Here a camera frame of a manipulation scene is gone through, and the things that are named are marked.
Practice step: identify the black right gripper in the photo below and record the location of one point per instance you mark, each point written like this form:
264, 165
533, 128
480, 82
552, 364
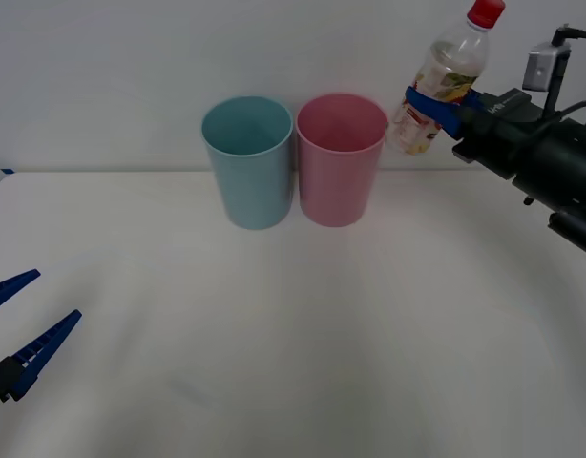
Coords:
498, 133

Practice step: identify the clear bottle with red cap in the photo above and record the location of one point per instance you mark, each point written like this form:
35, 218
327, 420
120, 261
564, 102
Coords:
453, 57

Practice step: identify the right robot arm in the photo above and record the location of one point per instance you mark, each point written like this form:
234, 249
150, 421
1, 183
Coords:
565, 162

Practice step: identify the pink plastic bin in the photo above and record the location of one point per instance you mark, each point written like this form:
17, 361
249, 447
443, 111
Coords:
336, 191

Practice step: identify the pale blue plastic bin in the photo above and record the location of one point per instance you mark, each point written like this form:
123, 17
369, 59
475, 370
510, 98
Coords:
255, 191

